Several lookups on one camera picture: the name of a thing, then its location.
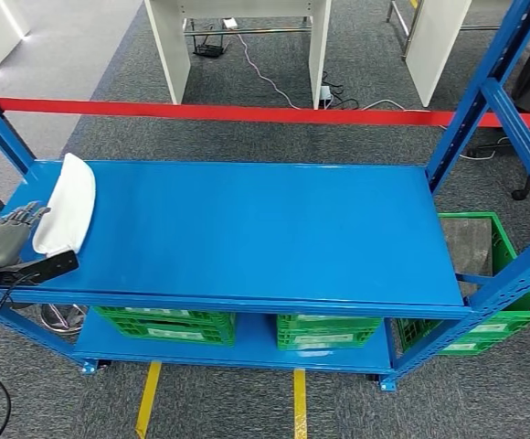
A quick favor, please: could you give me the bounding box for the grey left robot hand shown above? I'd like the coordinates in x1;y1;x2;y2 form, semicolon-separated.
0;201;51;268

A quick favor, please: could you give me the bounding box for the white curved plastic part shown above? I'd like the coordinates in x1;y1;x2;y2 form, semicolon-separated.
32;152;97;257

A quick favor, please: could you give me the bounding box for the blue metal shelf rack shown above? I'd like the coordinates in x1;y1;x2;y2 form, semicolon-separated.
0;0;530;394

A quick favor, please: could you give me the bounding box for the white desk with metal bar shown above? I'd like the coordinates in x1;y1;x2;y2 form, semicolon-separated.
144;0;332;111

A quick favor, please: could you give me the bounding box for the red barrier belt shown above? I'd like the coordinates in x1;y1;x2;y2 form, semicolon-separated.
0;96;530;130

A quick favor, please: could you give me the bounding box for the black router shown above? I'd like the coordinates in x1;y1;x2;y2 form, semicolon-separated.
193;33;225;59

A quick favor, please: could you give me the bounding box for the white desk with metal legs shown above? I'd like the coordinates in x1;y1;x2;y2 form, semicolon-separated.
386;0;530;109

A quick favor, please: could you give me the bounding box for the large green plastic crate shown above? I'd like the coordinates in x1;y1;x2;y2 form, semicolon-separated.
396;210;530;358

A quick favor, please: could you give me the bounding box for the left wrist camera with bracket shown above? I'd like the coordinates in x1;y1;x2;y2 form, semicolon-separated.
0;250;80;289

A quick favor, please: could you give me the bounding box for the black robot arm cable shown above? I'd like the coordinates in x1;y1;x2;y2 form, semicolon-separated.
0;273;36;439

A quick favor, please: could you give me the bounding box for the white cable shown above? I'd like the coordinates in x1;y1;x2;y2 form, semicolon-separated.
236;33;497;162

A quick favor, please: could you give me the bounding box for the black floor cable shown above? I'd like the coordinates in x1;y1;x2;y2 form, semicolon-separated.
322;71;361;112

